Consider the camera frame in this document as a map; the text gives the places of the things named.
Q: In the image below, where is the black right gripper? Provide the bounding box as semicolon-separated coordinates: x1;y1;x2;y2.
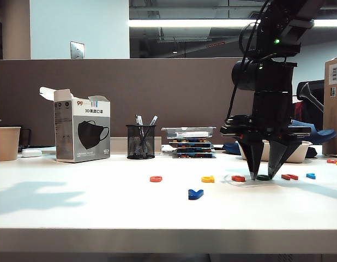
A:
219;116;313;181

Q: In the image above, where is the colourful magnet letter pack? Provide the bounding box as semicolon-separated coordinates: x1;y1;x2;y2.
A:
171;144;214;150
168;139;212;145
172;148;214;154
171;153;217;159

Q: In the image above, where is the beige pulp food container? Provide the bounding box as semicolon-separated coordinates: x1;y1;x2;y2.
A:
238;140;312;164

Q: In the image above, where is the red garment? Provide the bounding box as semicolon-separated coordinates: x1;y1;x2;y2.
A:
291;101;305;121

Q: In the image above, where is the black office chair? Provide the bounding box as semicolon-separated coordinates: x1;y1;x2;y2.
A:
293;80;324;132

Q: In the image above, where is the white flat packet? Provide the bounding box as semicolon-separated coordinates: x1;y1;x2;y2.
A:
173;132;209;138

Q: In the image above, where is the cardboard box with labels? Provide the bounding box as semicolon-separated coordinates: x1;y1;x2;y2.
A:
322;57;337;156

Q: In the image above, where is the black mesh pen holder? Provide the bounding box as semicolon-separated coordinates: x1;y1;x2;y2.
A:
125;124;156;160

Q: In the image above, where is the brown desk partition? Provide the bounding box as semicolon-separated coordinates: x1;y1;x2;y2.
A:
0;57;276;150

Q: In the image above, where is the white ceiling light strip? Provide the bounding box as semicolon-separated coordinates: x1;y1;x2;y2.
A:
128;19;337;28

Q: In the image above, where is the grey face mask box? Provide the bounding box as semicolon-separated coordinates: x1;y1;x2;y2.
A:
39;87;111;164

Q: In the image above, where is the brown paper cup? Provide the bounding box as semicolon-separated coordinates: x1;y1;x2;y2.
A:
0;127;22;162

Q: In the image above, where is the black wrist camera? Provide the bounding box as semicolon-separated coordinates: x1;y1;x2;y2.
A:
225;114;254;127

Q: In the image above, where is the black camera cable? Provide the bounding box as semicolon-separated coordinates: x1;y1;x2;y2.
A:
225;20;263;122

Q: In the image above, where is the metal wall switch plate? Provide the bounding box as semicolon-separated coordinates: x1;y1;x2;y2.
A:
70;41;85;60

